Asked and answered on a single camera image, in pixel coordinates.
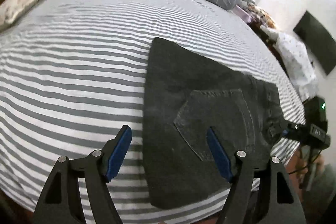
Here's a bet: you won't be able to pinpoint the dark grey denim pants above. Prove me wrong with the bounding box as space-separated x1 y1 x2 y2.
142 38 286 210

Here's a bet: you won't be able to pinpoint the white dotted cloth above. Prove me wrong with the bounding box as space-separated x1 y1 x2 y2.
261 26 318 102

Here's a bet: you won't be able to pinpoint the pile of patterned bedding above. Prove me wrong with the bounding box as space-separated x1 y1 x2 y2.
238 0 276 29

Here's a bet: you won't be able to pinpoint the grey white striped bed sheet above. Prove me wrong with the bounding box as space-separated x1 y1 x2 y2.
1 0 304 223

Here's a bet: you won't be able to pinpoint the black wall television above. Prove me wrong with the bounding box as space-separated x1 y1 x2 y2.
293 11 336 75

